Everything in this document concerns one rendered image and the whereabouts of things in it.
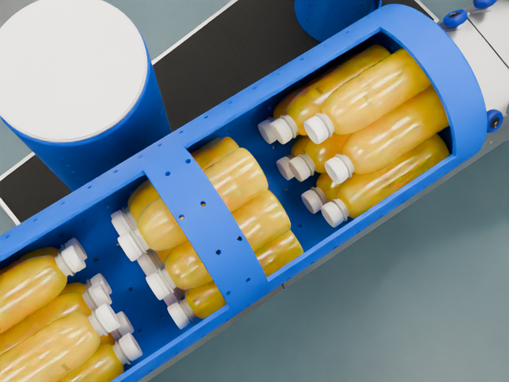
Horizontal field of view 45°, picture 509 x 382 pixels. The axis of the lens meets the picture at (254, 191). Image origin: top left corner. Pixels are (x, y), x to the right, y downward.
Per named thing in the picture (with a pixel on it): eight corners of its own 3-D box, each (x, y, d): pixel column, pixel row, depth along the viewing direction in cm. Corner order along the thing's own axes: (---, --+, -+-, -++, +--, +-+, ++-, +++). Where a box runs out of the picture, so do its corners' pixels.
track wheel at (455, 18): (473, 17, 119) (470, 7, 118) (454, 29, 118) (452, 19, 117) (457, 16, 123) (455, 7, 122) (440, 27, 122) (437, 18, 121)
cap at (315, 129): (323, 139, 93) (313, 145, 93) (310, 117, 93) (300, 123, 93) (331, 137, 90) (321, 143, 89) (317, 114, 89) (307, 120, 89)
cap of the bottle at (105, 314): (92, 304, 88) (103, 297, 88) (104, 319, 90) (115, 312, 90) (100, 322, 85) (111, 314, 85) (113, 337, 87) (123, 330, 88)
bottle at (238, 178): (240, 137, 87) (114, 214, 84) (270, 177, 85) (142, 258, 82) (243, 158, 94) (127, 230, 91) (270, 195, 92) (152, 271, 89)
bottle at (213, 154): (243, 169, 101) (135, 236, 98) (223, 130, 98) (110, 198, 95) (259, 180, 94) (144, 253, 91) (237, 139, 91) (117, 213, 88)
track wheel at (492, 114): (504, 107, 113) (496, 103, 114) (485, 120, 112) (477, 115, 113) (506, 126, 116) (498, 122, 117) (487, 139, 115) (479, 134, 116)
